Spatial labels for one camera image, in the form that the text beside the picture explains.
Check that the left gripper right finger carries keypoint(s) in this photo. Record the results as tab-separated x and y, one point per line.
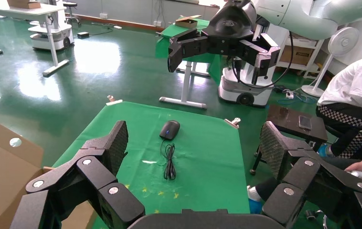
307	177

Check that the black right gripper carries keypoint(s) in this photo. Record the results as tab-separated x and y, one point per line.
231	22

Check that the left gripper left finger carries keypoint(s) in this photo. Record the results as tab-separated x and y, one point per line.
92	170

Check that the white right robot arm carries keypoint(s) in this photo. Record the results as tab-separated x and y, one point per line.
307	15

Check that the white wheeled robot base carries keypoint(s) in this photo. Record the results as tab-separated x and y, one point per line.
241	91

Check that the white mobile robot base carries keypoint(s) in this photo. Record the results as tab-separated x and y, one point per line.
60	36

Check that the small open cardboard box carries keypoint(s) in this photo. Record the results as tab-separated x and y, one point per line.
185	22

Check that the large cardboard box in shelf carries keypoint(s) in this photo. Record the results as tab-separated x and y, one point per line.
296	55

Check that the flat cardboard box on desk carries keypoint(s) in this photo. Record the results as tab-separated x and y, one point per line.
24	3

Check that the bare person hand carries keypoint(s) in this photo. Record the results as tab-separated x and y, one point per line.
358	166

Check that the black smartphone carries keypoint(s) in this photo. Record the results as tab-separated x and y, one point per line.
305	122

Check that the white table with green cover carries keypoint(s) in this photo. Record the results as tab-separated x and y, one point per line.
174	31

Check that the small white tape strip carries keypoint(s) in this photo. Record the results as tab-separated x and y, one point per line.
149	161

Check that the dark low side table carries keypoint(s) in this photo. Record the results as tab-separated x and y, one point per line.
287	120

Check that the metal binder clip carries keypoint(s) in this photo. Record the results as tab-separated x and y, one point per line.
114	101
233	122

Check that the white power strip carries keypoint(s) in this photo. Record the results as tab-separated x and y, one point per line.
289	94

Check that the white shelf unit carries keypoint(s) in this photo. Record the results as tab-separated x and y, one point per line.
318	47

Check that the green table cloth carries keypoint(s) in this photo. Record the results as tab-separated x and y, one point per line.
206	164

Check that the person in white shirt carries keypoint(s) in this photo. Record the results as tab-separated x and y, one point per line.
355	82

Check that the white standing fan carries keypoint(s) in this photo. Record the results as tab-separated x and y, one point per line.
342	41

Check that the black power adapter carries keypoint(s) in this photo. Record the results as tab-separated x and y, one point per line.
83	34

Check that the black round stool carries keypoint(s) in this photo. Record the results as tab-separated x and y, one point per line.
70	4

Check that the white desk with metal legs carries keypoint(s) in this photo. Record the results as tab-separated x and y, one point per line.
26	9

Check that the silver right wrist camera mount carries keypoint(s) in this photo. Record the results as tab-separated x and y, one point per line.
268	40

